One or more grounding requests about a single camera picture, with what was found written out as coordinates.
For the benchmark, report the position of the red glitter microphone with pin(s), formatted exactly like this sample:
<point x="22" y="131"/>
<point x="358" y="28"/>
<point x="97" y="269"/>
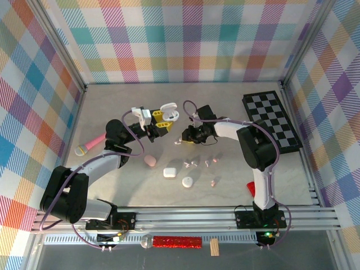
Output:
<point x="177" y="242"/>

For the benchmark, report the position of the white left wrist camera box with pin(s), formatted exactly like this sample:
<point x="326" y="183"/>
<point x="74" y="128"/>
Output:
<point x="144" y="115"/>

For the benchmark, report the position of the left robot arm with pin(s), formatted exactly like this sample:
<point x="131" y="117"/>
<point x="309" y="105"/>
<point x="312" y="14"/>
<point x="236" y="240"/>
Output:
<point x="98" y="167"/>

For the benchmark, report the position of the pink oval earbud case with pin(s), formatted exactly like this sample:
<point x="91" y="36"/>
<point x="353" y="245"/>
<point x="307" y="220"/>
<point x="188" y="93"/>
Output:
<point x="150" y="161"/>

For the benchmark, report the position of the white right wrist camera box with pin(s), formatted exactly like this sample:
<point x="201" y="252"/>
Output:
<point x="195" y="114"/>

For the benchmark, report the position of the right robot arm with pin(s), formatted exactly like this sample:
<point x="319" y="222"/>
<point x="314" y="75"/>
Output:
<point x="261" y="185"/>

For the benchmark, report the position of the aluminium mounting rail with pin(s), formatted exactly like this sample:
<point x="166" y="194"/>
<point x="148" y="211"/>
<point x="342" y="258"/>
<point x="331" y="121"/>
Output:
<point x="182" y="219"/>

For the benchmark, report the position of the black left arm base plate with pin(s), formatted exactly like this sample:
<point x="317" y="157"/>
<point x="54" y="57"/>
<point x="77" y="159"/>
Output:
<point x="128" y="220"/>

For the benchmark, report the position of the small wooden block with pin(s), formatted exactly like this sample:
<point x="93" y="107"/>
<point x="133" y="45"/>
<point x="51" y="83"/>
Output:
<point x="214" y="247"/>

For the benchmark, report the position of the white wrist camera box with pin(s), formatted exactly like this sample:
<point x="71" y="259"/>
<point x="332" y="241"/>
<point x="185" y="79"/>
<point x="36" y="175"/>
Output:
<point x="144" y="115"/>
<point x="195" y="114"/>

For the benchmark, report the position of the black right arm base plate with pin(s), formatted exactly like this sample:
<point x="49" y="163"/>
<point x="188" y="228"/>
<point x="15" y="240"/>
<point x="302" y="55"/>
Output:
<point x="243" y="220"/>

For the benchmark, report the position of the aluminium side rail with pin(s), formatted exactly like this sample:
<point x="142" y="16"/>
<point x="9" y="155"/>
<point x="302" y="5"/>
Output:
<point x="292" y="112"/>
<point x="75" y="118"/>

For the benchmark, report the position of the white rectangular earbud case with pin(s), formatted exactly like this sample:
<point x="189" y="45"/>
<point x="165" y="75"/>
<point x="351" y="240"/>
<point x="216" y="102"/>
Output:
<point x="170" y="172"/>

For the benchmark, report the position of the white round earbud case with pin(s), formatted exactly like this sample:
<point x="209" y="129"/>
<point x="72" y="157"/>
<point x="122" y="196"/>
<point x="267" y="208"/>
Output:
<point x="187" y="182"/>

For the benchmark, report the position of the white oval earbud case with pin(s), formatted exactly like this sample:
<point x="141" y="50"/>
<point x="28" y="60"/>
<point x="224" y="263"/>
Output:
<point x="168" y="107"/>

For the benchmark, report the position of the pink toy microphone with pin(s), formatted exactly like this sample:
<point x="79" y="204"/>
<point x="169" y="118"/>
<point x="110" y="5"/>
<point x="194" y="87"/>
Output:
<point x="92" y="142"/>

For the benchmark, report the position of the aluminium frame post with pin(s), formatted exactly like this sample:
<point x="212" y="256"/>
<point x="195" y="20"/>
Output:
<point x="307" y="42"/>
<point x="57" y="45"/>

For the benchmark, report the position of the black grey chessboard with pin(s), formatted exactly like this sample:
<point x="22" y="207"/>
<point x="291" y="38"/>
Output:
<point x="270" y="112"/>

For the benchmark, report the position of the red toy brick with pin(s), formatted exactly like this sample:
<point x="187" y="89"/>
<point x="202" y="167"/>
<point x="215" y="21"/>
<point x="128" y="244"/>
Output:
<point x="250" y="187"/>

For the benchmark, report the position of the slotted metal strip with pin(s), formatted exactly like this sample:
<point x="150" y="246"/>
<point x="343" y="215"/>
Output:
<point x="225" y="239"/>

